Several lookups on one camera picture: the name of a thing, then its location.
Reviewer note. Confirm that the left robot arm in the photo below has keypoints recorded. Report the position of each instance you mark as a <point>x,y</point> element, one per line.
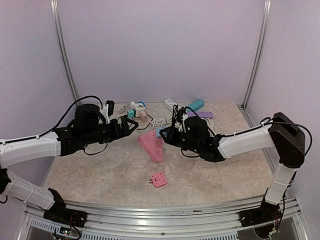
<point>15,151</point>

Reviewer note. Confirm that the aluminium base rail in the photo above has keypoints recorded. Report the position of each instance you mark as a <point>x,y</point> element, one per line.
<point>192,222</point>

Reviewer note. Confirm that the purple power strip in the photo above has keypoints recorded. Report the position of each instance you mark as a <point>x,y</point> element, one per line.
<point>201,114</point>

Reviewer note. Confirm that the pink square plug adapter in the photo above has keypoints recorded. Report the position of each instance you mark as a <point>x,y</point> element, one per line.
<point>158,180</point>

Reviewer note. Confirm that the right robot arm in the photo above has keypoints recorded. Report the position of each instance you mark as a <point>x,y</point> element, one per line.
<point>279,132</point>

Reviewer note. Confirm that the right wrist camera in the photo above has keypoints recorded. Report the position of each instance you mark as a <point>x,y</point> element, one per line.
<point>179,115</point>

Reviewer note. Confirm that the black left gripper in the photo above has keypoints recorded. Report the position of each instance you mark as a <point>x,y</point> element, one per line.
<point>117,133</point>

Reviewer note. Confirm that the pink triangular power strip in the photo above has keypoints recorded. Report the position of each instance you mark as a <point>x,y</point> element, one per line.
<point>152,145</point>

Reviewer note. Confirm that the teal plug adapter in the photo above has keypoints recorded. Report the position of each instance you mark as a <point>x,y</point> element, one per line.
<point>131,113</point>

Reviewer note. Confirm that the aluminium frame post right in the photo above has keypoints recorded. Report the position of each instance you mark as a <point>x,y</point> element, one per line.
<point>258,53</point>

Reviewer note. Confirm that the teal power strip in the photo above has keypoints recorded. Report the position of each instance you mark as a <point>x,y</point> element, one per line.
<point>195,105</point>

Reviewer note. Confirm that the white cube socket adapter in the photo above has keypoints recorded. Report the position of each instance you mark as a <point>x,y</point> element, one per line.
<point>139,107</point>

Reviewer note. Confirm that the blue plug on cube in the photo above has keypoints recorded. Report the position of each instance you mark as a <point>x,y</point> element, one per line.
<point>142,103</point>

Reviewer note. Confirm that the white charger plug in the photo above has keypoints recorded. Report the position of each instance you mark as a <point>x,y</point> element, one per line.
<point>132,104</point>

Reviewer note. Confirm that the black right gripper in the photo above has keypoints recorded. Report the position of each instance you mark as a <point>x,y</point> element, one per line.
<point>167,138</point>

